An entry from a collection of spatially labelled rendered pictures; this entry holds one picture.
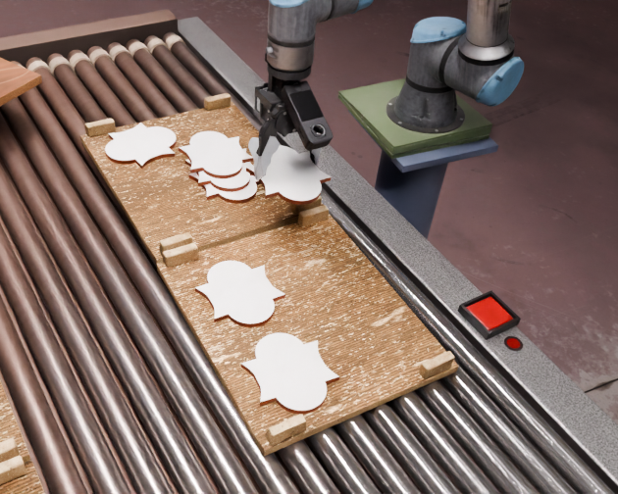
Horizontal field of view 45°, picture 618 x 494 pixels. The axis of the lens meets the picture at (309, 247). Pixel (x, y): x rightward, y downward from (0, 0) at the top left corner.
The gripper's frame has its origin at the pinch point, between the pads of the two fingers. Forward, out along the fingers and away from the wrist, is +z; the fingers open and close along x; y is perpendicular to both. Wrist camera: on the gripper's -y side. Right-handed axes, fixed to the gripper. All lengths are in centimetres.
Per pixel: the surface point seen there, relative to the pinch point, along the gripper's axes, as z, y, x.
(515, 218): 103, 63, -144
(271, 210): 11.9, 4.9, 0.4
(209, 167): 8.3, 18.0, 7.4
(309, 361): 12.6, -30.6, 12.2
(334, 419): 14.0, -40.8, 13.7
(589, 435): 17, -59, -21
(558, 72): 99, 147, -249
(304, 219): 10.2, -1.9, -2.9
